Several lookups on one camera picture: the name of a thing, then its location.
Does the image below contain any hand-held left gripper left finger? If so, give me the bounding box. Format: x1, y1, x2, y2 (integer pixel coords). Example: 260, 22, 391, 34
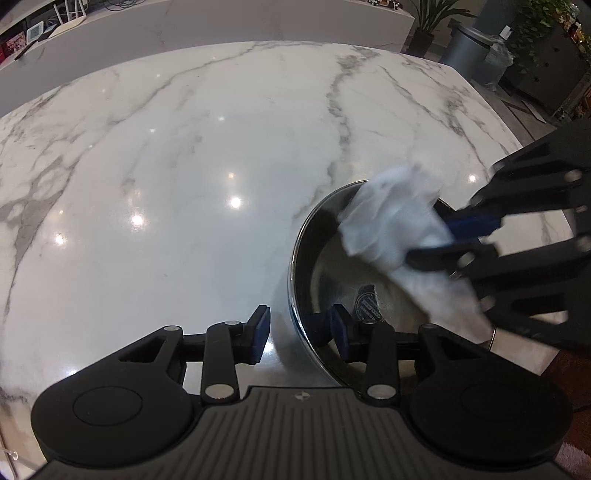
106, 305, 271, 402

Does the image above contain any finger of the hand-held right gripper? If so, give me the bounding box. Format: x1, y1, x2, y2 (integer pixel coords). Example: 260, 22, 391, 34
443, 122, 591, 243
405, 234, 591, 352

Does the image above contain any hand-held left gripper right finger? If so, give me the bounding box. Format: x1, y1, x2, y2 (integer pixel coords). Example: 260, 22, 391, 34
329, 304, 502, 403

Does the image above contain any blue steel bowl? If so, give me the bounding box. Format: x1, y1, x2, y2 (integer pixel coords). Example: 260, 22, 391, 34
287, 181, 498, 389

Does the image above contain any white paper towel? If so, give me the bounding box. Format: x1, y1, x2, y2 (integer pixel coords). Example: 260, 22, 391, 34
338, 165, 493, 343

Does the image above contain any dark cabinet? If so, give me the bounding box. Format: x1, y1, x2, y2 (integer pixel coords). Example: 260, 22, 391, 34
503, 25, 591, 121

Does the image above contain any clear water jug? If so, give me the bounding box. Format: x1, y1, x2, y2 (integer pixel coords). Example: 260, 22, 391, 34
485, 25, 516, 86

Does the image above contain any grey metal trash can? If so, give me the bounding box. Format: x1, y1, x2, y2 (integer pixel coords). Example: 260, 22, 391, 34
441, 23, 498, 86

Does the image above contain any potted green plant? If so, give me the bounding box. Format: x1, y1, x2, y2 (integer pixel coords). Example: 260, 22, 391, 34
406, 0, 478, 58

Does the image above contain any hanging green vine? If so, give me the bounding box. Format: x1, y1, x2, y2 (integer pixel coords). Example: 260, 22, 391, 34
512, 0, 574, 75

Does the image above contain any pink fluffy rug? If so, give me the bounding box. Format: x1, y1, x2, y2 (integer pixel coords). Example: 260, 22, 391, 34
554, 440, 591, 480

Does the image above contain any white router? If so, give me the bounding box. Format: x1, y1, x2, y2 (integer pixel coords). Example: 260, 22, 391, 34
46, 0, 89, 38

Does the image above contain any pink card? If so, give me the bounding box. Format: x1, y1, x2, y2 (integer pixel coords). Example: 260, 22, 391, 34
0, 32, 27, 59

